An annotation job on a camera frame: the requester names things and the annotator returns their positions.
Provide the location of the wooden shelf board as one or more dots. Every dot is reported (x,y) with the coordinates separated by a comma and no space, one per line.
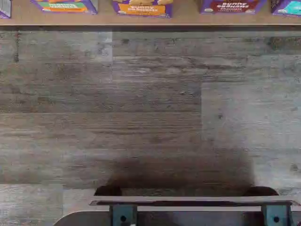
(150,20)

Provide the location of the purple box green label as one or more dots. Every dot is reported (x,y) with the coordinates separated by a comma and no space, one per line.
(143,9)

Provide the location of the purple chocolate bunny grahams box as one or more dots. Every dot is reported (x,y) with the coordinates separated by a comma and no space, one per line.
(232,6)

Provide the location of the purple box orange green patch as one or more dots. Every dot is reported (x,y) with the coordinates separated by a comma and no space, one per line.
(65,6)

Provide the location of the purple box teal patch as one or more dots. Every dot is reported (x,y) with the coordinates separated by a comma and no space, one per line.
(288,8)

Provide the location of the purple box at left edge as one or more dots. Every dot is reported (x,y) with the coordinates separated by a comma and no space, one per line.
(4,9)

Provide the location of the black round caster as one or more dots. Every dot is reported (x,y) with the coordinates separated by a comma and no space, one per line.
(261,191)
(108,191)

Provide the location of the grey metal crossbar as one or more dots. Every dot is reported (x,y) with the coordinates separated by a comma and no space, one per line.
(188,200)

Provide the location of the teal metal bracket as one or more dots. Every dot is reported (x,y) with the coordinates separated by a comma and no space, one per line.
(277,217)
(123,217)

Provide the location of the grey curved base plate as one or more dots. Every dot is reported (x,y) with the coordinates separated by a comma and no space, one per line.
(89,220)

